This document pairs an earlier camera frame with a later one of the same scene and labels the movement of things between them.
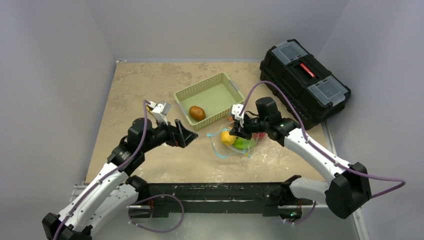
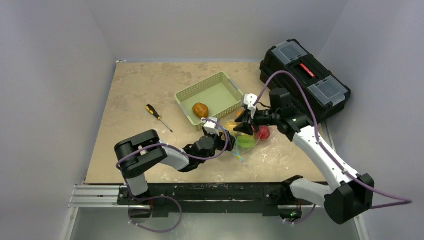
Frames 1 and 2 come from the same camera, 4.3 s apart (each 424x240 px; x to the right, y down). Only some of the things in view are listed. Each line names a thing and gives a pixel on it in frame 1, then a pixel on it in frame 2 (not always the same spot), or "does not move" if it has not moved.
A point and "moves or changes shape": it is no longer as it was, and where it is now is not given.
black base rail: x=265 y=197 does not move
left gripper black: x=179 y=135 -> x=222 y=143
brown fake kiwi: x=197 y=113 moves or changes shape
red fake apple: x=260 y=135 does not move
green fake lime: x=243 y=143 does not move
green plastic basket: x=215 y=93 does not move
